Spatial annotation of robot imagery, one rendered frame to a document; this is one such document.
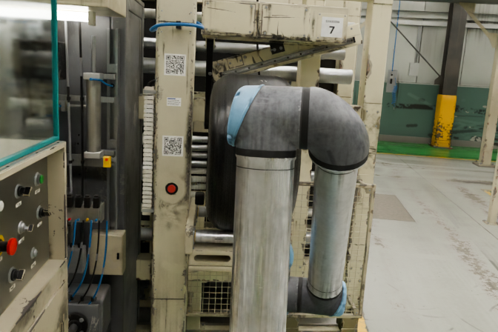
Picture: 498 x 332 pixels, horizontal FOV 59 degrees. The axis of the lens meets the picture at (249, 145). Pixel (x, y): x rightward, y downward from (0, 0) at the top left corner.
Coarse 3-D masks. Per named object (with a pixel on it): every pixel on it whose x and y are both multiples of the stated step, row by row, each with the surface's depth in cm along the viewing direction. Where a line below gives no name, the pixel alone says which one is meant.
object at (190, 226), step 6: (192, 198) 190; (192, 204) 181; (192, 210) 173; (192, 216) 166; (192, 222) 160; (186, 228) 154; (192, 228) 154; (186, 234) 154; (192, 234) 154; (186, 240) 154; (192, 240) 154; (186, 246) 154; (192, 246) 155; (186, 252) 155; (192, 252) 155
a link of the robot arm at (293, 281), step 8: (288, 280) 116; (296, 280) 116; (288, 288) 114; (296, 288) 114; (288, 296) 113; (296, 296) 113; (288, 304) 114; (296, 304) 113; (288, 312) 118; (296, 312) 115
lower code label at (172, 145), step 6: (162, 138) 159; (168, 138) 159; (174, 138) 159; (180, 138) 159; (162, 144) 159; (168, 144) 159; (174, 144) 159; (180, 144) 159; (162, 150) 159; (168, 150) 160; (174, 150) 160; (180, 150) 160
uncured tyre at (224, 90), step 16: (224, 80) 156; (240, 80) 155; (256, 80) 156; (272, 80) 157; (224, 96) 148; (224, 112) 144; (208, 128) 150; (224, 128) 142; (208, 144) 148; (224, 144) 141; (208, 160) 146; (224, 160) 141; (208, 176) 146; (224, 176) 141; (208, 192) 148; (224, 192) 143; (208, 208) 152; (224, 208) 147; (224, 224) 154
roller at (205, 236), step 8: (200, 232) 159; (208, 232) 159; (216, 232) 160; (224, 232) 160; (232, 232) 160; (200, 240) 158; (208, 240) 159; (216, 240) 159; (224, 240) 159; (232, 240) 159
